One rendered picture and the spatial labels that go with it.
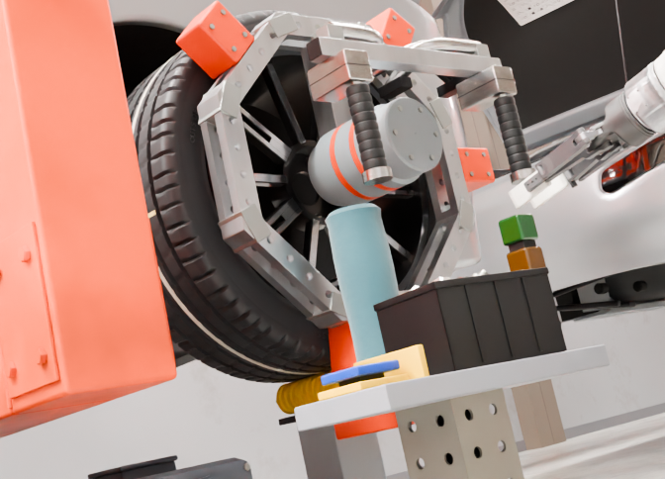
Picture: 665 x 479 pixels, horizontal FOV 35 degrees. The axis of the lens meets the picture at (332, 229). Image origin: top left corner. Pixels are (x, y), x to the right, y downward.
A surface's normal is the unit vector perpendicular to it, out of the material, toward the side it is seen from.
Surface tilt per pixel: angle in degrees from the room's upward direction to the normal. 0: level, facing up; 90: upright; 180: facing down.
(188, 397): 90
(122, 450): 90
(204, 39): 135
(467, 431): 90
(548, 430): 90
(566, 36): 129
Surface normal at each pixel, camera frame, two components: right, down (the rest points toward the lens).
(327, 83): -0.75, 0.03
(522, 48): -0.41, 0.66
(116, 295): 0.63, -0.28
